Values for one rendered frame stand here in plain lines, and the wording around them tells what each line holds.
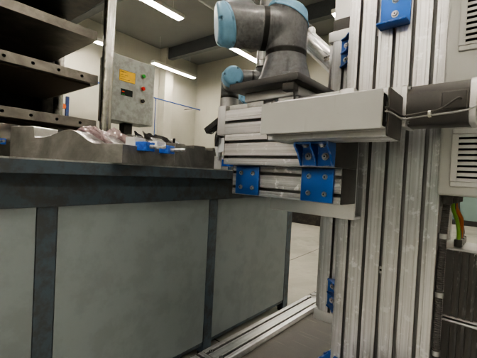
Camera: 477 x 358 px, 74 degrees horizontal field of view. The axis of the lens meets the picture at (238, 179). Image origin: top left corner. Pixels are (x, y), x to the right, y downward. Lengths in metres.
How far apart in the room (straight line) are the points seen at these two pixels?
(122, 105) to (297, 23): 1.40
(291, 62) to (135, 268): 0.81
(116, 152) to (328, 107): 0.61
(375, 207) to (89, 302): 0.87
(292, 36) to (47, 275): 0.92
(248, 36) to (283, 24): 0.10
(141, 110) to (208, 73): 8.66
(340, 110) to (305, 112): 0.07
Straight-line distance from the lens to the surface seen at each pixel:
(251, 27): 0.93
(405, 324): 0.97
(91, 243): 1.05
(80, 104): 8.60
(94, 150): 1.04
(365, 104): 0.62
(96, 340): 1.17
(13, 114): 1.82
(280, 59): 0.91
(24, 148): 1.29
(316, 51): 1.59
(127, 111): 2.13
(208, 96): 10.54
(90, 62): 8.92
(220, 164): 1.29
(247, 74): 1.23
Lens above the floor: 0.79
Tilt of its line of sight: 1 degrees down
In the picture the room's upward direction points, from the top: 3 degrees clockwise
